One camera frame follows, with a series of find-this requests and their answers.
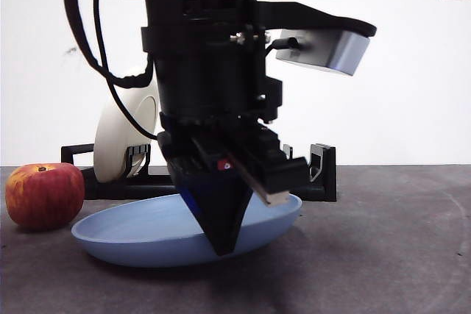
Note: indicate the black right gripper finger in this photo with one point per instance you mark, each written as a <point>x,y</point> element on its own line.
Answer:
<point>221,214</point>
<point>188,198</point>

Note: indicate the blue plate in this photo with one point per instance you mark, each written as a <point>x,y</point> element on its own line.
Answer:
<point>140,233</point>

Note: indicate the red yellow apple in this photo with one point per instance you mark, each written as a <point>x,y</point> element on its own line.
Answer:
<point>44,196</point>

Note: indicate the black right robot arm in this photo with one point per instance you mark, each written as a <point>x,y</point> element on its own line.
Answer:
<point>206,71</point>

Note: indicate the black plate rack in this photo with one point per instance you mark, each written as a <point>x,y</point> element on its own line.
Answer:
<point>121,190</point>

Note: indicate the cream plate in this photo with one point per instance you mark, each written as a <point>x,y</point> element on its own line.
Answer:
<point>110,137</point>

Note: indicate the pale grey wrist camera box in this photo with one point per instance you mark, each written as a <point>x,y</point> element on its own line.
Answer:
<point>331,53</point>

